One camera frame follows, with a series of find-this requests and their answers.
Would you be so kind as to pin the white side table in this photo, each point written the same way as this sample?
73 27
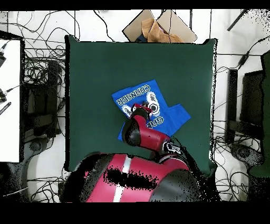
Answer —
10 105

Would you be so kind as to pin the brown cloth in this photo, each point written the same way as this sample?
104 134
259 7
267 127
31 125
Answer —
156 33

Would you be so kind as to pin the blue printed t-shirt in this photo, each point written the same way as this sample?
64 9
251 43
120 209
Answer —
177 118

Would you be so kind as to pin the black chair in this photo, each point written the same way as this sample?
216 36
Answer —
251 101

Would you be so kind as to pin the open cardboard box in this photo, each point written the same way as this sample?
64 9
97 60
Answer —
179 27

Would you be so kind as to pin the black rod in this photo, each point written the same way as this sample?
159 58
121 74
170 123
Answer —
237 20

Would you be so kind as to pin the dark green table cloth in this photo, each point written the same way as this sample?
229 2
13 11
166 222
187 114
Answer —
105 63

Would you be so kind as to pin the black power adapter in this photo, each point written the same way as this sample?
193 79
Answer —
243 60

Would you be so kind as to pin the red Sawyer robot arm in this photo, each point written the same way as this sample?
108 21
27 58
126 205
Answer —
147 137

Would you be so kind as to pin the green cloth on neighbouring table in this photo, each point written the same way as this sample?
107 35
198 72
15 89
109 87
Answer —
266 126

